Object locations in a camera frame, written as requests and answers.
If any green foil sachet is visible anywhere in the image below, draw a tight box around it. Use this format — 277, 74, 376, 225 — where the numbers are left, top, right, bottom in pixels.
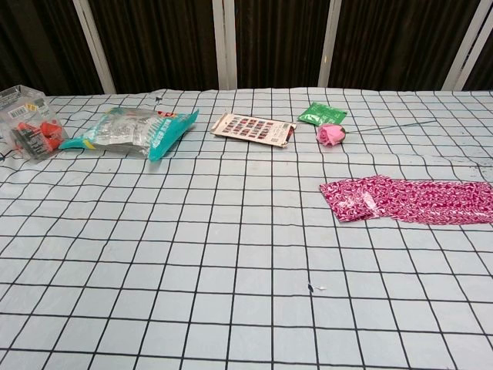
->
298, 101, 348, 126

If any teal silver snack bag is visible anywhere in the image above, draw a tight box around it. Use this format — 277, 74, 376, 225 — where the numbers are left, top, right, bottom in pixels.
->
58, 106, 200, 162

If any white metal post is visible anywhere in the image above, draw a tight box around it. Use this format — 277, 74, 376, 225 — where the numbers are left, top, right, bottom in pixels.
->
317, 0, 340, 89
441, 0, 489, 92
72, 0, 117, 95
212, 0, 238, 92

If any nail sticker sheet packet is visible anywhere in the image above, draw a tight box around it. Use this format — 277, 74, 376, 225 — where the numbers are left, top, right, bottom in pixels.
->
210, 112, 299, 150

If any pink artificial rose with stem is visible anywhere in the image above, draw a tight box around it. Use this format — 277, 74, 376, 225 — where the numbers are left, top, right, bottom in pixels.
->
315, 119, 444, 148

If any pink patterned small packet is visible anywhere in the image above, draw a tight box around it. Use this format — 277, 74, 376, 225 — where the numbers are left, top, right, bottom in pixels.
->
318, 176, 382, 224

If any white black grid tablecloth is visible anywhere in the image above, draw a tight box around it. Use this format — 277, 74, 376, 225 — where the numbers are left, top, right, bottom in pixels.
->
0, 87, 493, 370

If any dark brown curtain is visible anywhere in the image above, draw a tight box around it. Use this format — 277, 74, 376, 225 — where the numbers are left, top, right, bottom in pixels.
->
0, 0, 493, 96

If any clear plastic box with labels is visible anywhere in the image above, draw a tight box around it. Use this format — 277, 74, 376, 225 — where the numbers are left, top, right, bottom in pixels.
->
0, 84, 69, 160

